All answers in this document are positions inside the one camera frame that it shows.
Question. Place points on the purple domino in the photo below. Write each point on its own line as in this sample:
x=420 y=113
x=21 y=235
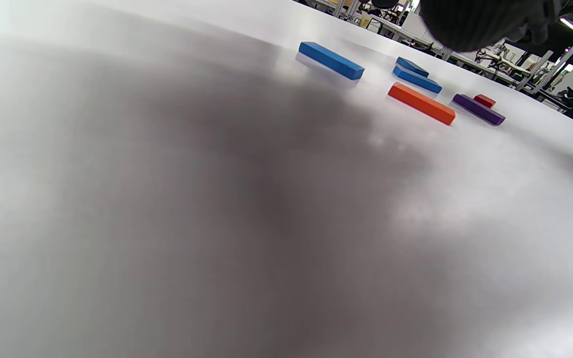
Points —
x=479 y=109

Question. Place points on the person's left hand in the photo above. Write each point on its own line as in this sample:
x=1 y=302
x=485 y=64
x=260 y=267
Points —
x=475 y=22

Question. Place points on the blue domino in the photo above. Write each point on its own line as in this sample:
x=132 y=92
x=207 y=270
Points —
x=412 y=65
x=331 y=60
x=418 y=80

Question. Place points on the orange domino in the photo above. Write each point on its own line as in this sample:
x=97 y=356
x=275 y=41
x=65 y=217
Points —
x=422 y=103

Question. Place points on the red domino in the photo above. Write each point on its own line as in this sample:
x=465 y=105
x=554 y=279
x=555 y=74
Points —
x=485 y=100

